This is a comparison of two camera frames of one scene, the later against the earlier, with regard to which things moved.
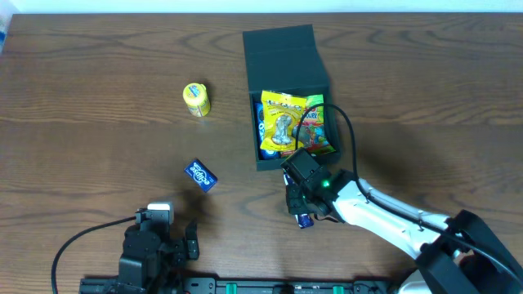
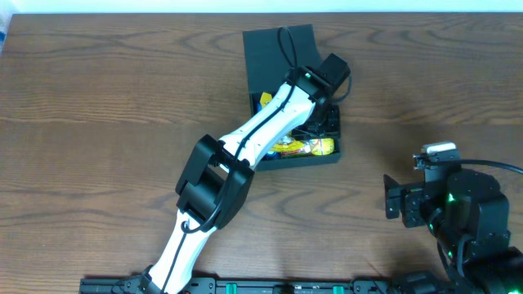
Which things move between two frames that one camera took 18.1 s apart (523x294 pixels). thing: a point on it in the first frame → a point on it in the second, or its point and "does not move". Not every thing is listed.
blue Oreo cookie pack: [259, 123] does not move
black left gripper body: [176, 248] → [327, 118]
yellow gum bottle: [196, 97] → [323, 146]
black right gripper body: [295, 198] → [392, 196]
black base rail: [237, 286] does not move
